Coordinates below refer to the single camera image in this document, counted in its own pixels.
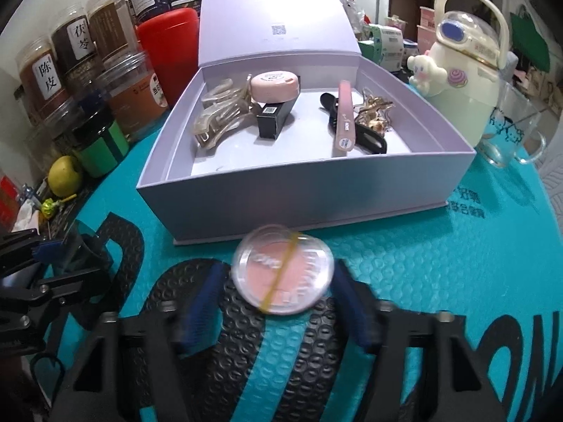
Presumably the black lidded short jar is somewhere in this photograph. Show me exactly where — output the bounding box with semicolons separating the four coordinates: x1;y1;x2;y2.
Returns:
72;107;131;179

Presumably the brown powder labelled jar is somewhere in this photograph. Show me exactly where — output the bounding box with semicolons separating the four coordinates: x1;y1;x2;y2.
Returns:
16;37;71;117
50;3;105;87

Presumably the pink lip gloss tube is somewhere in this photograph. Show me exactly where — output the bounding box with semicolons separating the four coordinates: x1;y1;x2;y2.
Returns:
331;79;356;154

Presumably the clear lid blush compact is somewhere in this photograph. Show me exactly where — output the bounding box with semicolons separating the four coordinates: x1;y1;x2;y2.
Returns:
232;224;334;315

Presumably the black hair clip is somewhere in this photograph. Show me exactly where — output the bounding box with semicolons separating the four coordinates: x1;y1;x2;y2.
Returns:
320;92;388;155

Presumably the cream cartoon water bottle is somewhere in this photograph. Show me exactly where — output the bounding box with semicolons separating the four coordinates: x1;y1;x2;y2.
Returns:
406;0;511;148

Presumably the gold hair clip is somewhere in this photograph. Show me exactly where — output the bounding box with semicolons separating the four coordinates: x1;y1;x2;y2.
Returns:
355;90;395;135

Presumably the orange contents plastic jar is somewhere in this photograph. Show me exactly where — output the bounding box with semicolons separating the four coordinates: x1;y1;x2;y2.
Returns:
94;50;170;138

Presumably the glass mug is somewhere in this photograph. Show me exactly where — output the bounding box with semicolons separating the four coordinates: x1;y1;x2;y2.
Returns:
477;83;546;170

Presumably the beige hair claw clip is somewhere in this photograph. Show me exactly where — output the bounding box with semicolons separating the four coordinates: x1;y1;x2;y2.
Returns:
192;78;254;149

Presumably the green tote bag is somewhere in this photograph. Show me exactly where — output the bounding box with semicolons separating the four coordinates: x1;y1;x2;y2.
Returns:
510;6;551;71

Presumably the green white tissue box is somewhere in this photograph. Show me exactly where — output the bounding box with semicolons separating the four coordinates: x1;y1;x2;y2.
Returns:
358;24;419;71

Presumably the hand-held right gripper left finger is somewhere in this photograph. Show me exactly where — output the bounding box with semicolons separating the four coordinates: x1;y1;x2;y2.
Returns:
50;261;229;422

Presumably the leaf pattern chair cover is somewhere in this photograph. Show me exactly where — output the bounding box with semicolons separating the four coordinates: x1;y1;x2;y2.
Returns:
534;157;563;212

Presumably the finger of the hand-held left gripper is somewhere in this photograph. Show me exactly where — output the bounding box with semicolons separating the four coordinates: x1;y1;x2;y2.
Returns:
0;220;112;317
0;228;61;265

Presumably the yellow lemon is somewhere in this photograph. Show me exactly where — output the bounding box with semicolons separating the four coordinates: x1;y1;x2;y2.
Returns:
48;155;84;198

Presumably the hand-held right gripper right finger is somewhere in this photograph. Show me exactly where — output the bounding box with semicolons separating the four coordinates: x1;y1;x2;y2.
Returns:
329;264;499;422

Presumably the lavender gift box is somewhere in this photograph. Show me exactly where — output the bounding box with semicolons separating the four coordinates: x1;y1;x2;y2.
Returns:
135;0;478;247

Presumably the pale pink round compact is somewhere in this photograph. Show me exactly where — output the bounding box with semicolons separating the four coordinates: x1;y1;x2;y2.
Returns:
249;70;301;103

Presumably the black lipstick tube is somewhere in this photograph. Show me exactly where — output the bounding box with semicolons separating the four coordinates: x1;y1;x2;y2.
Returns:
257;96;297;139

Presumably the teal bubble mat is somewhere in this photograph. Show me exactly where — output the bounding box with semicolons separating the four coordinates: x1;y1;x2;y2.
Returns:
44;127;563;422

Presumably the red canister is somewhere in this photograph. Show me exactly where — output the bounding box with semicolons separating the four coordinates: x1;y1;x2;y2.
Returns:
137;7;201;109

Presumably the yellow wrapped candy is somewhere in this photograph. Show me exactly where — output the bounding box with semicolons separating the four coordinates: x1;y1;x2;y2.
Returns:
40;199;72;220

